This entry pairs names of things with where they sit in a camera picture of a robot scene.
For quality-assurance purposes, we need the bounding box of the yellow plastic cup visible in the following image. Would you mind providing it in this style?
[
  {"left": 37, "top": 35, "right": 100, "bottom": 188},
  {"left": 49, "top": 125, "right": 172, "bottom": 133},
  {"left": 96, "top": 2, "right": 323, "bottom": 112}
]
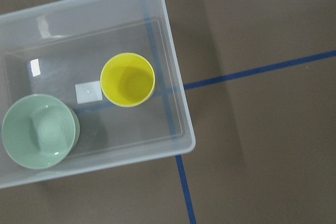
[{"left": 100, "top": 52, "right": 156, "bottom": 108}]

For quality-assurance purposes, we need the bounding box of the light green bowl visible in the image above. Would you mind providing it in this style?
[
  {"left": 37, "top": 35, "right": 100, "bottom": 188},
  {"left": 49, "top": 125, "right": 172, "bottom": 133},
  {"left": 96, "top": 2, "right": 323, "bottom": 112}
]
[{"left": 2, "top": 94, "right": 80, "bottom": 169}]

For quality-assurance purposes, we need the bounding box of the translucent plastic storage box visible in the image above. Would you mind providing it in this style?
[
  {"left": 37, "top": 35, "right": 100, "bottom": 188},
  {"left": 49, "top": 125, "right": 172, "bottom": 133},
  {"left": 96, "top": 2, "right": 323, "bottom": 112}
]
[{"left": 1, "top": 0, "right": 196, "bottom": 188}]

